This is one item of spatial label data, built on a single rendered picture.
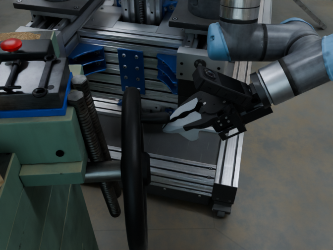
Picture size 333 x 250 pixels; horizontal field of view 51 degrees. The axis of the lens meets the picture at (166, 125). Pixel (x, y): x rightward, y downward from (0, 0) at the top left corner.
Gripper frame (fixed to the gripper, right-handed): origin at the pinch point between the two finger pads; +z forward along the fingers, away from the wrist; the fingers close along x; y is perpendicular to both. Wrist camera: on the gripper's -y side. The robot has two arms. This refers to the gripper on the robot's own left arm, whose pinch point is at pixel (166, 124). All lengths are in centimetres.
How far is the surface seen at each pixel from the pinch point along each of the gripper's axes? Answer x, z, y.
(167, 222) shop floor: 25, 38, 71
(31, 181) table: -16.3, 16.5, -15.5
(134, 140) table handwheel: -17.1, -2.1, -14.9
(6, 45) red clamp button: -4.7, 9.2, -30.9
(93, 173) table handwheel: -12.8, 10.6, -8.3
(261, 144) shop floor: 66, -6, 96
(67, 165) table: -14.8, 11.0, -14.1
